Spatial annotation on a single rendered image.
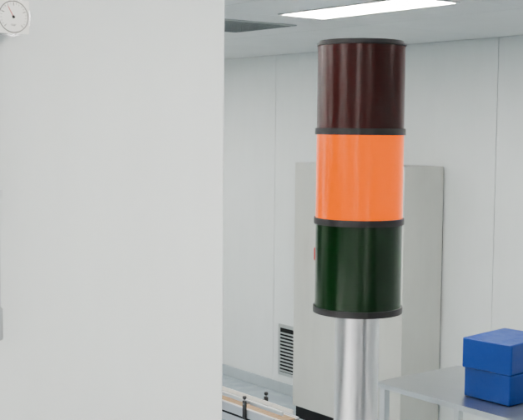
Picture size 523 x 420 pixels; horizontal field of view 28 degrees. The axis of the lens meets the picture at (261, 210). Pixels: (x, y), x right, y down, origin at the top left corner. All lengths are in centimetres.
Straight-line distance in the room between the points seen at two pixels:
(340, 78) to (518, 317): 681
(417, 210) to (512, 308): 95
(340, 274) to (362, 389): 7
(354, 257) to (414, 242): 694
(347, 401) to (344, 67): 19
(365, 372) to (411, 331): 700
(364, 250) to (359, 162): 5
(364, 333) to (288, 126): 843
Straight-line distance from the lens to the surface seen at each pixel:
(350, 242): 57
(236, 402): 535
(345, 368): 59
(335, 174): 57
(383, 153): 57
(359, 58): 57
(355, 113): 57
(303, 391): 842
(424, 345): 772
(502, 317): 744
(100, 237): 211
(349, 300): 57
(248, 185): 946
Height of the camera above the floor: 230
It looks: 4 degrees down
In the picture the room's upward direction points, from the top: 1 degrees clockwise
